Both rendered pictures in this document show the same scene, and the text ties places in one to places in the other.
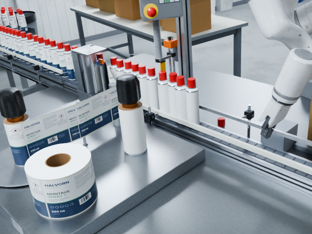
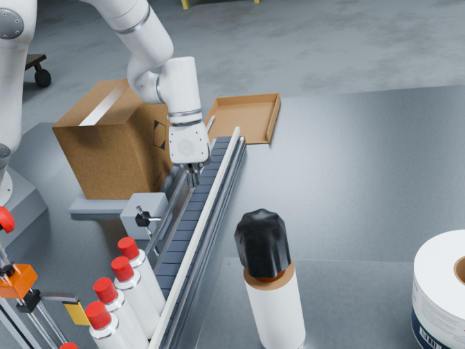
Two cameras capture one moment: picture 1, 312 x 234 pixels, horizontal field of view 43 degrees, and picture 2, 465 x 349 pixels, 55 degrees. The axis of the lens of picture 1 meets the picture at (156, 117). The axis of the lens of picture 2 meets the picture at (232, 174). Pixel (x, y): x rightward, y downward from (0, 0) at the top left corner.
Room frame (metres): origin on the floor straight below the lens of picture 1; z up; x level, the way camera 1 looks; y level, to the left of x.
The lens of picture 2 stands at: (1.55, 0.54, 1.64)
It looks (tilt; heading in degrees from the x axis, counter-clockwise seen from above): 35 degrees down; 242
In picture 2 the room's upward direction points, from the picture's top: 13 degrees counter-clockwise
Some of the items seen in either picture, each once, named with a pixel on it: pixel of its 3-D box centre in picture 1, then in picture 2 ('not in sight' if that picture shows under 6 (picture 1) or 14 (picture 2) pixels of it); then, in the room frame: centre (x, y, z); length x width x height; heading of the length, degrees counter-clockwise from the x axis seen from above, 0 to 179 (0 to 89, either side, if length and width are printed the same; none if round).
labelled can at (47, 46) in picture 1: (49, 55); not in sight; (2.28, 0.59, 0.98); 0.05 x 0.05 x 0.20
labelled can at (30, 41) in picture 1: (32, 49); not in sight; (2.45, 0.74, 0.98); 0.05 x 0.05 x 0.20
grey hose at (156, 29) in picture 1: (157, 38); not in sight; (1.71, -0.04, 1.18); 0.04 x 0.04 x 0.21
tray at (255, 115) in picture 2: not in sight; (240, 118); (0.77, -0.73, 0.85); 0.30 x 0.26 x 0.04; 41
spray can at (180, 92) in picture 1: (181, 100); (136, 298); (1.47, -0.11, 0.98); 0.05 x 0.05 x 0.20
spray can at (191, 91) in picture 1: (192, 102); (141, 278); (1.44, -0.15, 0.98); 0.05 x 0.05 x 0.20
